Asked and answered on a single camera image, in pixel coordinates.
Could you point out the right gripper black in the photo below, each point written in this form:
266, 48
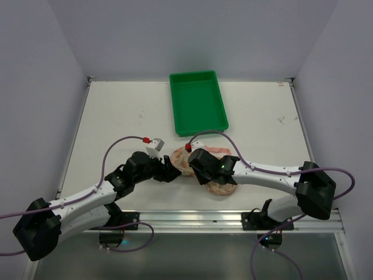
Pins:
197, 162

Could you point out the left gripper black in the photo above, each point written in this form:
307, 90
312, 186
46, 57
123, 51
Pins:
162, 172

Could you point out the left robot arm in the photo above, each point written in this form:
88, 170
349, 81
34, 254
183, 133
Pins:
45, 224

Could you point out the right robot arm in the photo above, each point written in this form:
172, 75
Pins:
309, 190

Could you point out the green plastic tray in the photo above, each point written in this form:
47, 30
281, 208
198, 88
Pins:
197, 103

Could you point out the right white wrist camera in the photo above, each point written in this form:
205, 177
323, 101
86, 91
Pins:
190, 147

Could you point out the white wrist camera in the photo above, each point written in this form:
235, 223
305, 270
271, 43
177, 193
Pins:
190, 147
153, 147

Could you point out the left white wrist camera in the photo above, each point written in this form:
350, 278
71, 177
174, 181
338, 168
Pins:
153, 147

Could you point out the aluminium mounting rail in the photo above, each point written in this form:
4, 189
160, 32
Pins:
227, 222

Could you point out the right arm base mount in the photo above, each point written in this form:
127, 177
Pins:
257, 220

